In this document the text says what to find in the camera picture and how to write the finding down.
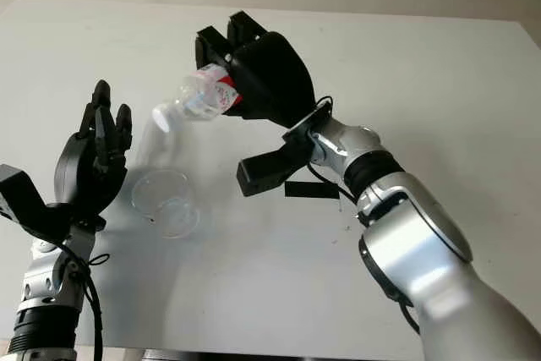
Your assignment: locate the clear water bottle red label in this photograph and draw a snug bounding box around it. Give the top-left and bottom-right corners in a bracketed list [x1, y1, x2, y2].
[151, 63, 244, 133]

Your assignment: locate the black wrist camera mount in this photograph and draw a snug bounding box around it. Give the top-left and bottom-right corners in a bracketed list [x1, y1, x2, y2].
[0, 163, 74, 239]
[236, 123, 316, 198]

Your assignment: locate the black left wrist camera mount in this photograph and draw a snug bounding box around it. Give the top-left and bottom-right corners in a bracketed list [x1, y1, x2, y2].
[0, 163, 74, 239]

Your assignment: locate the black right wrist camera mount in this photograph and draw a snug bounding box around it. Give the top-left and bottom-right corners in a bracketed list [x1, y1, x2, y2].
[236, 123, 316, 198]

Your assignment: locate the clear plastic cup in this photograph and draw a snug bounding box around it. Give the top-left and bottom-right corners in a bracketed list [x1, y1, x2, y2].
[130, 167, 199, 238]

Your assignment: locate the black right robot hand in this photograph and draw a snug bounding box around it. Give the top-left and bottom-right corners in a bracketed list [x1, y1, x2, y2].
[194, 9, 318, 129]

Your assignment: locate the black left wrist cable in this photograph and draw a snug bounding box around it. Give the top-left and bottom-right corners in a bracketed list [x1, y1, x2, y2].
[62, 245, 112, 361]

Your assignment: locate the black tape marker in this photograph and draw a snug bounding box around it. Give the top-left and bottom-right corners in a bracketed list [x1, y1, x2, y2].
[285, 181, 342, 200]

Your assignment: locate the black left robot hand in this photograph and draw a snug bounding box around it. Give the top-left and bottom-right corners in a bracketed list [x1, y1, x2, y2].
[53, 79, 134, 225]

